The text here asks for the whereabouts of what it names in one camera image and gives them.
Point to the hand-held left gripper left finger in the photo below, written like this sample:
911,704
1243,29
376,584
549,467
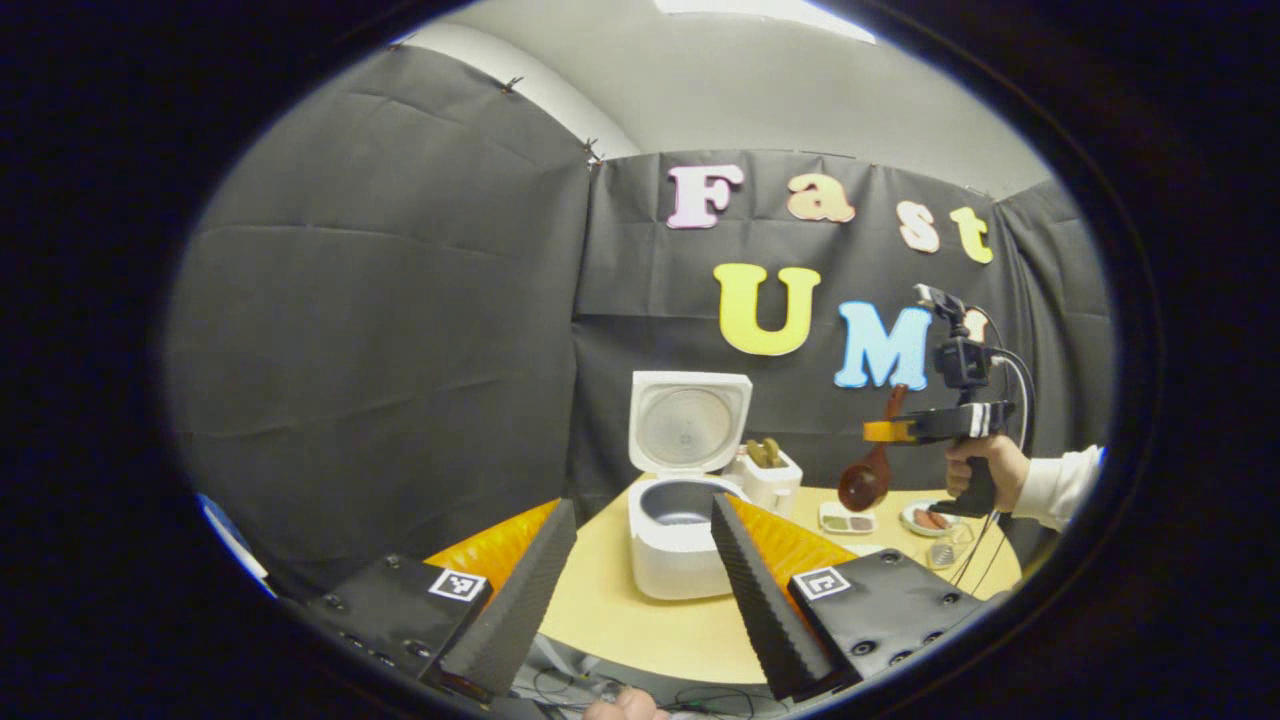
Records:
520,600

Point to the brown toast slice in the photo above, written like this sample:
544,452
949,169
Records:
756,455
773,452

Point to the white rice cooker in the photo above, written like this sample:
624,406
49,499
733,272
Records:
670,550

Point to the white toaster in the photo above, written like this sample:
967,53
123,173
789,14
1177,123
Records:
775,490

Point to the pale green plate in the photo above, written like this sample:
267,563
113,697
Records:
905,520

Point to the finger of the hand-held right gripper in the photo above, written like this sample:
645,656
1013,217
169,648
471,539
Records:
890,432

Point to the white divided dish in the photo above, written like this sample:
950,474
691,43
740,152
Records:
848,510

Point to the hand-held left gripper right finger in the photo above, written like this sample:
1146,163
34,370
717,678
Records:
760,600

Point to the brown wooden spoon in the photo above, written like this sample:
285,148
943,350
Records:
865,480

